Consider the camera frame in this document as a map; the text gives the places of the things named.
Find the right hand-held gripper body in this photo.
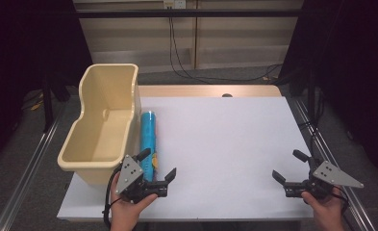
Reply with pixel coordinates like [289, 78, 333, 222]
[284, 156, 365, 200]

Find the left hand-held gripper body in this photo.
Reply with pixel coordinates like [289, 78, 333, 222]
[114, 154, 169, 205]

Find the blue cylindrical can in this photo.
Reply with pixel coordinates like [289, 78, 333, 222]
[139, 110, 160, 183]

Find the beige plastic bin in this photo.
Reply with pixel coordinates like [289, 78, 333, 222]
[57, 63, 142, 187]

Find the person's right hand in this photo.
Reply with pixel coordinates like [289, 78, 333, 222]
[300, 186, 346, 227]

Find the person's left hand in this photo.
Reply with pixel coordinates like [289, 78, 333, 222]
[109, 172, 159, 227]

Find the black metal stand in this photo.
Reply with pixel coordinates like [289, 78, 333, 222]
[41, 62, 55, 133]
[306, 62, 316, 127]

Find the white table mat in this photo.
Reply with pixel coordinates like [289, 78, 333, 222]
[56, 95, 315, 222]

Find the dark curtain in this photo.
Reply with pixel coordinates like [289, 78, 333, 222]
[0, 0, 93, 172]
[277, 0, 378, 185]

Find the aluminium floor rail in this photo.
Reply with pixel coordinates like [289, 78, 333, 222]
[0, 104, 66, 231]
[292, 96, 377, 231]

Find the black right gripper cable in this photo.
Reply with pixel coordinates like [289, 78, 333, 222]
[332, 185, 355, 231]

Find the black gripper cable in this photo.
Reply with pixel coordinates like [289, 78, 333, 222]
[102, 165, 124, 230]
[332, 185, 355, 231]

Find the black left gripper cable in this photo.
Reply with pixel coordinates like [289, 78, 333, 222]
[102, 165, 124, 230]

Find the black wall cable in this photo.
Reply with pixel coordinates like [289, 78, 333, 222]
[167, 7, 285, 83]

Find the black horizontal frame bar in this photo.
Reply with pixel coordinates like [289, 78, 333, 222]
[75, 9, 304, 19]

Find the white wall socket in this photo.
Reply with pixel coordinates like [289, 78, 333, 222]
[163, 0, 188, 10]

